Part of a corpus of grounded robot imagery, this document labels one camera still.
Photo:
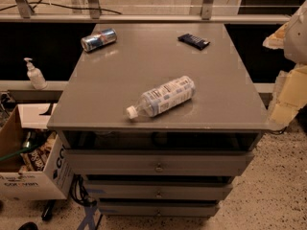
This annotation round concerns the cream flat gripper finger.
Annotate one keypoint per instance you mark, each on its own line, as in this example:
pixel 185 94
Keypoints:
pixel 289 95

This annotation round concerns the blue silver redbull can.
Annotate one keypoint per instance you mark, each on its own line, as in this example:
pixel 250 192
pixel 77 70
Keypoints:
pixel 99 39

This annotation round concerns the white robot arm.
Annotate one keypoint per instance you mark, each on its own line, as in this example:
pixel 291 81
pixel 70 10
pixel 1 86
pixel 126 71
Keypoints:
pixel 291 37

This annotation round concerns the dark blue snack bar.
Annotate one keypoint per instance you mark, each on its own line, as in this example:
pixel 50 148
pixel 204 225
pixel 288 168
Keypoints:
pixel 193 41

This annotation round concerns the clear plastic water bottle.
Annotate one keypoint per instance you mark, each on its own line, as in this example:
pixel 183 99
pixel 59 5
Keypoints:
pixel 162 98

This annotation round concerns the grey drawer cabinet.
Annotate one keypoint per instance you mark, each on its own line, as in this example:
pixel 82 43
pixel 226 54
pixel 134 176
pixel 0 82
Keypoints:
pixel 160 122

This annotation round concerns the white cardboard box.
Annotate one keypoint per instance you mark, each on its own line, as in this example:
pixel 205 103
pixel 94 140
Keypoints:
pixel 55 179

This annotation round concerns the white pump sanitizer bottle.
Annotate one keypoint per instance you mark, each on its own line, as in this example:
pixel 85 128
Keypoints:
pixel 34 74

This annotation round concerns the brown snack bag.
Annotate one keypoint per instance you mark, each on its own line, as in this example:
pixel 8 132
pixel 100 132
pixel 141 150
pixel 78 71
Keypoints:
pixel 40 144

